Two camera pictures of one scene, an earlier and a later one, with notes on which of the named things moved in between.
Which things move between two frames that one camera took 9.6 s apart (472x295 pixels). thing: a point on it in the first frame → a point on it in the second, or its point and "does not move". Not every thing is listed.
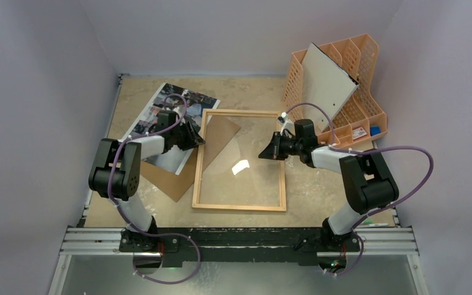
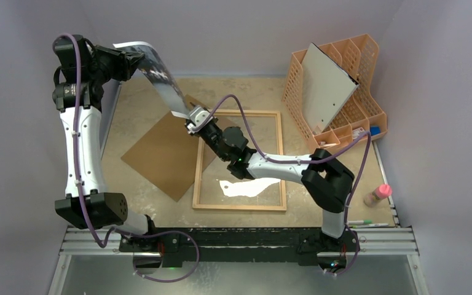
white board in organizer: x=326 y=83 does not move
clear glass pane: x=233 y=173 does not move
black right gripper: x=280 y=144 → x=203 y=128
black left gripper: x=193 y=139 → x=123 y=60
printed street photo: x=189 y=105 → x=154 y=68
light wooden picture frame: x=196 y=203 does not move
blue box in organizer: x=375 y=130 does not move
